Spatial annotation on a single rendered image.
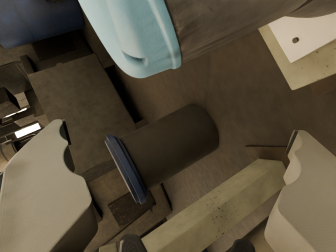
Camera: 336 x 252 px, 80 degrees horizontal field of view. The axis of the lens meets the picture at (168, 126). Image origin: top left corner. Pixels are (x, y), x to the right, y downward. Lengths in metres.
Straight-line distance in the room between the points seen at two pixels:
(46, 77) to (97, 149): 0.80
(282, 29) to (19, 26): 2.51
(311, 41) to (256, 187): 0.41
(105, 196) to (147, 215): 0.59
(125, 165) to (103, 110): 1.21
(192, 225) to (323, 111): 0.40
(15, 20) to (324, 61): 2.56
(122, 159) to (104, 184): 1.73
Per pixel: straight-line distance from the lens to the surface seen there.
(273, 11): 0.19
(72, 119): 1.91
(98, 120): 1.87
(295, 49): 0.38
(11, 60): 3.31
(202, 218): 0.57
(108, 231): 2.75
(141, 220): 2.76
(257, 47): 0.61
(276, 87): 0.60
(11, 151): 8.69
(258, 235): 0.68
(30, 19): 2.66
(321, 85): 0.52
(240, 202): 0.62
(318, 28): 0.36
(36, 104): 3.59
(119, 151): 0.75
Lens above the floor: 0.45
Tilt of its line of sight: 18 degrees down
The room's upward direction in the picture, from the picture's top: 117 degrees counter-clockwise
